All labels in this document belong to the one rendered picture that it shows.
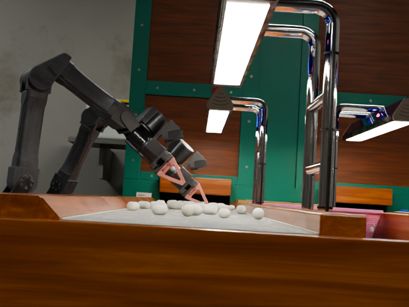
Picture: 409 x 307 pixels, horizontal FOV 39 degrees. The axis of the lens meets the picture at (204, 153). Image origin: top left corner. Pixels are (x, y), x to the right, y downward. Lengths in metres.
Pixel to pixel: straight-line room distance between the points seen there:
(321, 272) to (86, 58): 3.96
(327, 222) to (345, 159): 1.90
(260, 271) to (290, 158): 1.89
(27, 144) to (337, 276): 1.00
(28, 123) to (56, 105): 2.98
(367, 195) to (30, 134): 1.50
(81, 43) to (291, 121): 2.38
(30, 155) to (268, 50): 1.39
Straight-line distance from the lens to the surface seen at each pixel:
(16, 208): 0.70
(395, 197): 2.63
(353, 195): 2.51
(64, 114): 4.46
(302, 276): 0.67
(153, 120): 1.64
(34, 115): 1.52
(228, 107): 1.73
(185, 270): 0.66
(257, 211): 1.09
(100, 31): 4.56
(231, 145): 2.51
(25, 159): 1.50
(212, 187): 2.42
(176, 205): 1.55
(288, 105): 2.56
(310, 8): 1.02
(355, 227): 0.70
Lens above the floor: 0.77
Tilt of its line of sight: 4 degrees up
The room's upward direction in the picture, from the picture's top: 3 degrees clockwise
